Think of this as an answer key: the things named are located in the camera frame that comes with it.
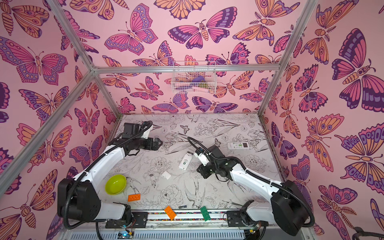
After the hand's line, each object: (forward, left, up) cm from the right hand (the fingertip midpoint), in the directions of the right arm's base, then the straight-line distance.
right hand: (199, 167), depth 82 cm
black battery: (-18, +10, -10) cm, 23 cm away
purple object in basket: (+50, 0, +23) cm, 55 cm away
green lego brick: (-21, -3, -8) cm, 23 cm away
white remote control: (+8, +8, -7) cm, 13 cm away
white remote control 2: (+19, -26, -8) cm, 33 cm away
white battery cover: (-1, +19, -8) cm, 21 cm away
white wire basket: (+51, +3, +24) cm, 56 cm away
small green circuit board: (-30, +36, -12) cm, 48 cm away
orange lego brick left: (-14, +35, -8) cm, 39 cm away
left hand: (+13, +24, +7) cm, 29 cm away
